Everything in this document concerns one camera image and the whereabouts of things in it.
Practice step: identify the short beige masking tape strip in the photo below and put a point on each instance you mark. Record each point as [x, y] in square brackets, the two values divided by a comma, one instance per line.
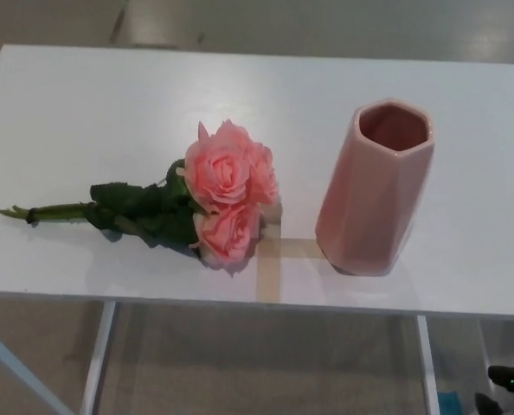
[298, 248]

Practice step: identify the blue floor tape patch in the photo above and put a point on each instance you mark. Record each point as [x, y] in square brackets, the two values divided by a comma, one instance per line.
[449, 404]

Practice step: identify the pink faceted ceramic vase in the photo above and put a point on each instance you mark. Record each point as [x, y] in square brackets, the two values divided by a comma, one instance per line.
[369, 207]

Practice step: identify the thin white table leg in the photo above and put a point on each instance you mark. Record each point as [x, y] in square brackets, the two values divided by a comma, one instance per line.
[483, 346]

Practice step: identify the pink artificial rose bouquet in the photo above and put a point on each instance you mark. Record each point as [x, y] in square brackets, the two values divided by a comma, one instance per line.
[222, 173]

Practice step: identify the long beige masking tape strip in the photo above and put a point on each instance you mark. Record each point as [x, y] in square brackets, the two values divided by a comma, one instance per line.
[269, 276]

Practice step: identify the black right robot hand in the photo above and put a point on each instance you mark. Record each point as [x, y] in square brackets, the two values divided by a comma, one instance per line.
[510, 377]

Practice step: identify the light blue metal strut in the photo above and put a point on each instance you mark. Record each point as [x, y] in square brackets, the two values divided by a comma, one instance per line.
[10, 365]

